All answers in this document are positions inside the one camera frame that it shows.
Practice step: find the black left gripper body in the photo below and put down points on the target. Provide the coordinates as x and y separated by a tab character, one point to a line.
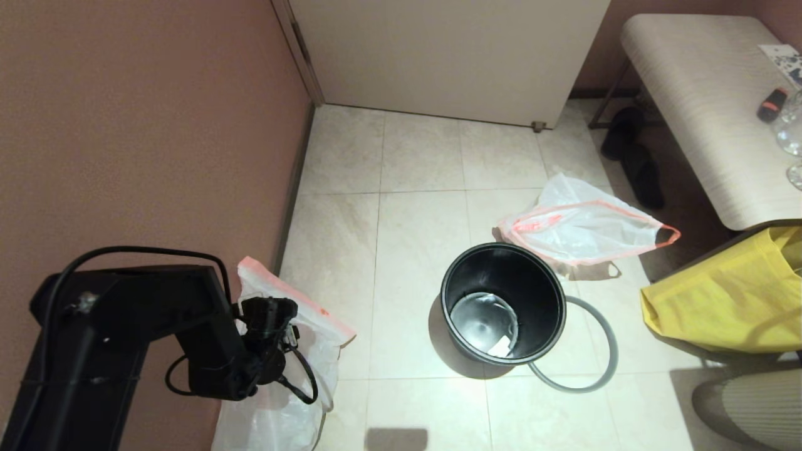
272	363

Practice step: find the clear plastic bag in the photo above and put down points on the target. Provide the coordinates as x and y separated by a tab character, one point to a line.
576	228

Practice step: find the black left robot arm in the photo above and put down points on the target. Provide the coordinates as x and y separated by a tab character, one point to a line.
125	300

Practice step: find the black round trash bin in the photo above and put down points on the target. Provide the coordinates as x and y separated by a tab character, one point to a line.
539	294

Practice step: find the yellow fabric bag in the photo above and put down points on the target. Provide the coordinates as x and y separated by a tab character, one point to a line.
727	300

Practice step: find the white paper scrap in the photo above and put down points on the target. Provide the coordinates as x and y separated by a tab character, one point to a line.
501	346

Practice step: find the white door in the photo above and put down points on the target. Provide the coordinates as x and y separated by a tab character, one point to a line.
451	56

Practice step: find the small metal door stopper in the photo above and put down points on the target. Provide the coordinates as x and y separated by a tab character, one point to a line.
537	126

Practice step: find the black slipper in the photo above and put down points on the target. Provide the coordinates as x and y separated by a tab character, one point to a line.
645	181
620	134

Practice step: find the thin metal bench leg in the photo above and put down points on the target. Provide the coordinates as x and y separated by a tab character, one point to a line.
611	94

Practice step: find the grey ribbed cushion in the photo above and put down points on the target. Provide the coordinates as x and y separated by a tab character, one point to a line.
752	407

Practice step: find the beige wood grain bench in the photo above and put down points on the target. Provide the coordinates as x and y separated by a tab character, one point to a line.
708	106

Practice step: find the clear glass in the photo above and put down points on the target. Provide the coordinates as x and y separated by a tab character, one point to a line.
792	128
797	175

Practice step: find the small black red object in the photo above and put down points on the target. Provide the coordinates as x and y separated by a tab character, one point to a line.
772	105

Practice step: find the white blue printed card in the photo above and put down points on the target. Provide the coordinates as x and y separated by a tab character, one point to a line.
786	59

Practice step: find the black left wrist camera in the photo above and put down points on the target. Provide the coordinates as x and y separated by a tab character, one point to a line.
291	338

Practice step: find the white door frame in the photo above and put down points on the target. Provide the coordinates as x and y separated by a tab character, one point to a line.
297	44

